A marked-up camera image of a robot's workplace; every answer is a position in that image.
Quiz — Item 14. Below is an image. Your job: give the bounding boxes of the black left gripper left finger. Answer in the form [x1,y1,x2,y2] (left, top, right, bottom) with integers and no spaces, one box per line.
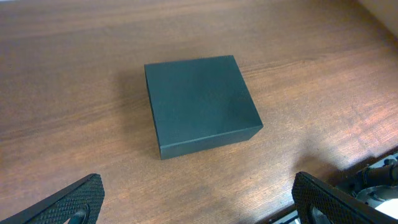
[1,174,105,224]

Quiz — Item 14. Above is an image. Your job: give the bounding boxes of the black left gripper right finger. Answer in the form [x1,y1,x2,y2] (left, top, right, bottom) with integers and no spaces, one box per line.
[292,172,397,224]

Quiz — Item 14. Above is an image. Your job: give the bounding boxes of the dark green box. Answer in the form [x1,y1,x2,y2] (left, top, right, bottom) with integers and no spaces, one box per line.
[144,55,263,159]

